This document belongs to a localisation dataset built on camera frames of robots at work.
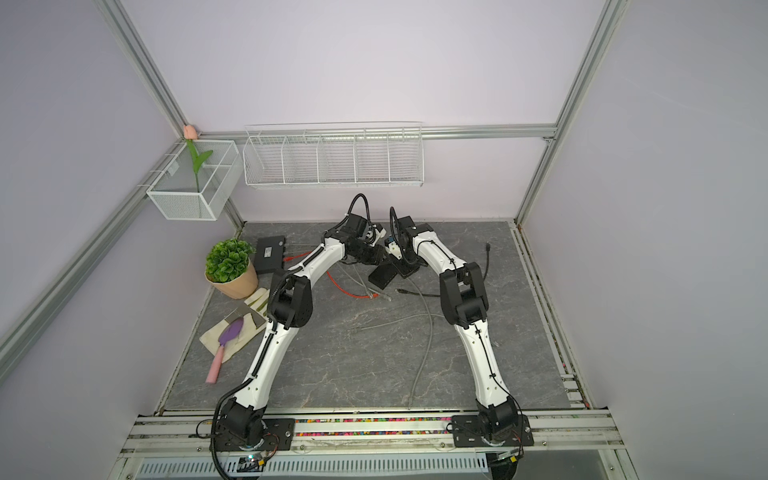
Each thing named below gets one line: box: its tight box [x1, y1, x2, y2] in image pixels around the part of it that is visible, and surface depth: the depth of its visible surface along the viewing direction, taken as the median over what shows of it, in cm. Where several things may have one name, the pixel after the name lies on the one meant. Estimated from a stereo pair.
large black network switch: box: [255, 235, 286, 275], surface depth 111 cm
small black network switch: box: [368, 262, 397, 290], surface depth 106 cm
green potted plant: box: [204, 238, 259, 300], surface depth 92 cm
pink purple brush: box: [206, 317, 244, 384], surface depth 91 cm
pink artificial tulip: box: [183, 124, 213, 193], surface depth 92 cm
